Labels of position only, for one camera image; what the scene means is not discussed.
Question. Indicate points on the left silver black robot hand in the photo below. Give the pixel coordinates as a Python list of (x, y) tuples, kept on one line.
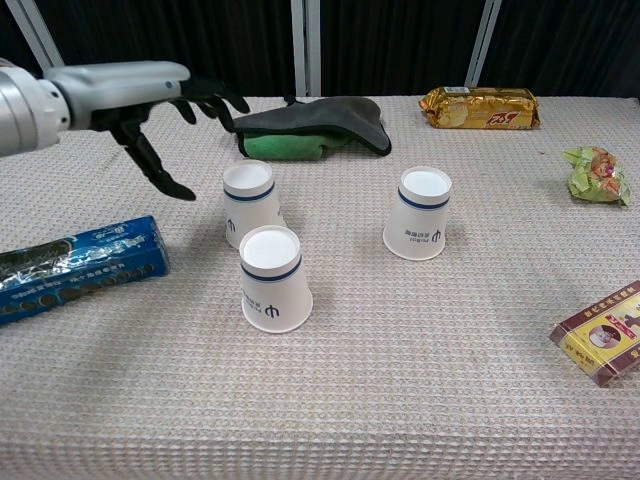
[(120, 87)]

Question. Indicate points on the white paper cup blue band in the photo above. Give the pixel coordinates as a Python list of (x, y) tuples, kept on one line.
[(240, 210), (272, 285), (420, 215)]

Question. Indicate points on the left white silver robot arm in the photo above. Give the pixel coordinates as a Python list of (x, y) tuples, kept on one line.
[(20, 110)]

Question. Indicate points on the green microfibre cloth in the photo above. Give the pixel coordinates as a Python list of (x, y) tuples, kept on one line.
[(280, 147)]

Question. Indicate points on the blue cookie box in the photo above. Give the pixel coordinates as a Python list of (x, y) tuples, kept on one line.
[(85, 265)]

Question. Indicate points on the grey microfibre cloth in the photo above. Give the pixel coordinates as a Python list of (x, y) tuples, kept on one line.
[(320, 117)]

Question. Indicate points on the gold biscuit package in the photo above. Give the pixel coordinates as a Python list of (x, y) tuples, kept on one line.
[(480, 110)]

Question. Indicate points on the green crumpled snack packet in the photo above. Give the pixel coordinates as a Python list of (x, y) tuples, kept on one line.
[(597, 175)]

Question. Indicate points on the small red yellow box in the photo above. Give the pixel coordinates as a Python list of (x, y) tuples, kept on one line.
[(605, 340)]

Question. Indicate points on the white partition post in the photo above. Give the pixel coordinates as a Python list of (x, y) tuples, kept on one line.
[(305, 45), (482, 45), (35, 30)]

